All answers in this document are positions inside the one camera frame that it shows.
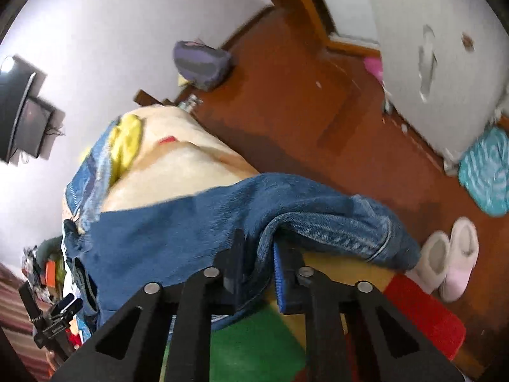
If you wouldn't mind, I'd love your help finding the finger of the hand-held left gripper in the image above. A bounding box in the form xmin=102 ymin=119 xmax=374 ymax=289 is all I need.
xmin=63 ymin=219 xmax=82 ymax=249

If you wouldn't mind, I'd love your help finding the purple grey backpack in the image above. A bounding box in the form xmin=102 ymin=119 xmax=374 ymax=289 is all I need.
xmin=172 ymin=40 xmax=233 ymax=91

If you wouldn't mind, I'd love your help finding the white sticker wardrobe door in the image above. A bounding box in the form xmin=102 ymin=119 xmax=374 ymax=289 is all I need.
xmin=306 ymin=0 xmax=509 ymax=176

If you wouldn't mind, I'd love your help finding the small wall monitor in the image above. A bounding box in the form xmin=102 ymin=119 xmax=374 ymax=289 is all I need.
xmin=18 ymin=95 xmax=66 ymax=160

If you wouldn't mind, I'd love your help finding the yellow cloth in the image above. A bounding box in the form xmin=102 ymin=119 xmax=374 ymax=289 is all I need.
xmin=108 ymin=113 xmax=144 ymax=181

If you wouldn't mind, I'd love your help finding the striped brown curtain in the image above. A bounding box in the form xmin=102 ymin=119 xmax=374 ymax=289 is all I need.
xmin=0 ymin=263 xmax=52 ymax=382

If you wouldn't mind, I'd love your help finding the wooden bed footboard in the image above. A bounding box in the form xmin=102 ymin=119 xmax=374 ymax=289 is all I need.
xmin=133 ymin=88 xmax=176 ymax=108

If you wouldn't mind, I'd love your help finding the blue denim jacket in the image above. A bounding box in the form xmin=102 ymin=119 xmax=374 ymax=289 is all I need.
xmin=64 ymin=173 xmax=422 ymax=333

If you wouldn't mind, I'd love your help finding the teal striped cloth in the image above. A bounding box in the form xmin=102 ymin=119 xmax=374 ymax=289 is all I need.
xmin=457 ymin=125 xmax=509 ymax=219

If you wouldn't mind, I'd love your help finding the small silver object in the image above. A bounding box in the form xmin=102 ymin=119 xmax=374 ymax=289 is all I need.
xmin=179 ymin=95 xmax=201 ymax=113

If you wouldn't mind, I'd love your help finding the pink plastic object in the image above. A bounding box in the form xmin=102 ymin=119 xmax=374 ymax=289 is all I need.
xmin=364 ymin=56 xmax=384 ymax=84

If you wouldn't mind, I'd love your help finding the white fluffy slipper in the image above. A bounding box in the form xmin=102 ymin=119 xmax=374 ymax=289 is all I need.
xmin=406 ymin=231 xmax=452 ymax=293

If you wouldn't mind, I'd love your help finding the blue patchwork quilt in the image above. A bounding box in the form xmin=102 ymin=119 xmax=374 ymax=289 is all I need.
xmin=63 ymin=117 xmax=122 ymax=233

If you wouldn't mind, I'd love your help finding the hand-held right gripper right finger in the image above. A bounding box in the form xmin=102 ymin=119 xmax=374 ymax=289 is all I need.
xmin=274 ymin=242 xmax=467 ymax=382

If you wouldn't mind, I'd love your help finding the pile of clothes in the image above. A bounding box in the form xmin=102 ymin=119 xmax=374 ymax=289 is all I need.
xmin=22 ymin=237 xmax=66 ymax=299

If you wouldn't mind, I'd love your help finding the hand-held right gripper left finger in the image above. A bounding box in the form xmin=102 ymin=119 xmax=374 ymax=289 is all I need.
xmin=50 ymin=229 xmax=245 ymax=382

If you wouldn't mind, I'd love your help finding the black wall television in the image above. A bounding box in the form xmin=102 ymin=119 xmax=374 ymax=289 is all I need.
xmin=0 ymin=53 xmax=48 ymax=164

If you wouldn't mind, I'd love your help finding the wooden door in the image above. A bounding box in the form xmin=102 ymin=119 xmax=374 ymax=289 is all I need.
xmin=248 ymin=0 xmax=382 ymax=54

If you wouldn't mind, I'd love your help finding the red yellow green blanket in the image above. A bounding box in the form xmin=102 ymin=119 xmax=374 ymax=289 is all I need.
xmin=163 ymin=247 xmax=467 ymax=382

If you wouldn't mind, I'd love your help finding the cream fleece blanket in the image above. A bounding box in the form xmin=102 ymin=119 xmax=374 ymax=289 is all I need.
xmin=101 ymin=104 xmax=261 ymax=212

